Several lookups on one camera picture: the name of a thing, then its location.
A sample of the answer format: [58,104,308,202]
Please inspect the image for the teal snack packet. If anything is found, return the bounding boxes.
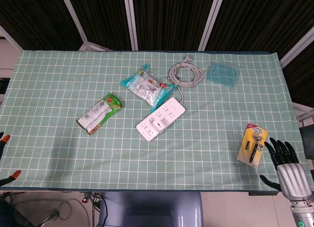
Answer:
[120,63,178,113]

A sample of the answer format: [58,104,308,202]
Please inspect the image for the grey cable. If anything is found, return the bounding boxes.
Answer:
[167,55,205,102]

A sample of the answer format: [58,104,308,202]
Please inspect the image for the white power strip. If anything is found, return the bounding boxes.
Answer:
[136,97,185,142]

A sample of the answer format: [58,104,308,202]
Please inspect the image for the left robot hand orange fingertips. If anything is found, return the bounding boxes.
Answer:
[0,131,22,188]

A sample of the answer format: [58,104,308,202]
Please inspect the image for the black folding partition screen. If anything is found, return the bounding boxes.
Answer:
[0,0,314,110]

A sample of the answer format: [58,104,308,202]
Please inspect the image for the green snack packet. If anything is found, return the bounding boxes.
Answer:
[75,92,123,136]

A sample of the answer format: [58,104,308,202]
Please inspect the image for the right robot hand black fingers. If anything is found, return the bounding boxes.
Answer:
[260,138,313,202]

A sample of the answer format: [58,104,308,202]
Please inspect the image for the blue transparent plastic box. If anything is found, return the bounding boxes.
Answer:
[206,60,240,87]

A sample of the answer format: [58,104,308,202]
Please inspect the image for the grey robot torso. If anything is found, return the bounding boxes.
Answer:
[98,191,204,227]

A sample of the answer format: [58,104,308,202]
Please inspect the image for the green checked tablecloth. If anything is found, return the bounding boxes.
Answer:
[0,49,310,191]

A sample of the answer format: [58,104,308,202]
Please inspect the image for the floor cable bundle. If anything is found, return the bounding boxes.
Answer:
[79,191,106,227]

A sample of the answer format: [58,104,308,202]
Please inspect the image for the white USB charger adapter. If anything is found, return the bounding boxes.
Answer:
[154,117,170,131]

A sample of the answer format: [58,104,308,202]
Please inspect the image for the yellow razor blister pack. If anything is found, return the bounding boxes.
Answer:
[236,123,268,168]

